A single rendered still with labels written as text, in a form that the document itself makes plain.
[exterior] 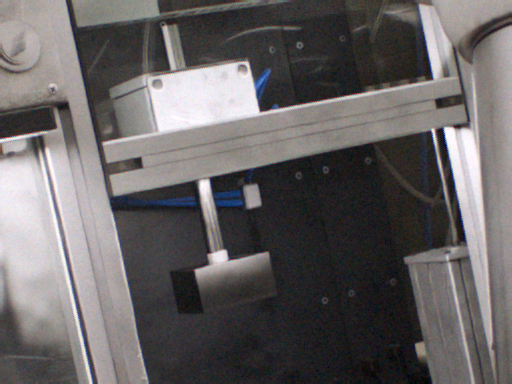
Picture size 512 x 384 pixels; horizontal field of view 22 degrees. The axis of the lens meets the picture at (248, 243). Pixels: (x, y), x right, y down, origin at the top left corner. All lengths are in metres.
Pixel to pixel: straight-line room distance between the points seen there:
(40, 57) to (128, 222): 0.52
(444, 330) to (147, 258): 0.36
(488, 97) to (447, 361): 0.84
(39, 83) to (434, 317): 0.60
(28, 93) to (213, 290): 0.35
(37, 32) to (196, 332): 0.61
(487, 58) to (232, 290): 0.68
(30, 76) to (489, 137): 0.48
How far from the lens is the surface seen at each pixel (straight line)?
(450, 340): 1.45
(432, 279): 1.45
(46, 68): 1.04
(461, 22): 0.67
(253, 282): 1.31
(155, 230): 1.54
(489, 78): 0.66
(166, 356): 1.54
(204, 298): 1.29
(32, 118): 0.99
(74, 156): 1.05
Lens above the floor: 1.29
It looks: 3 degrees down
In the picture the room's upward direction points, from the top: 12 degrees counter-clockwise
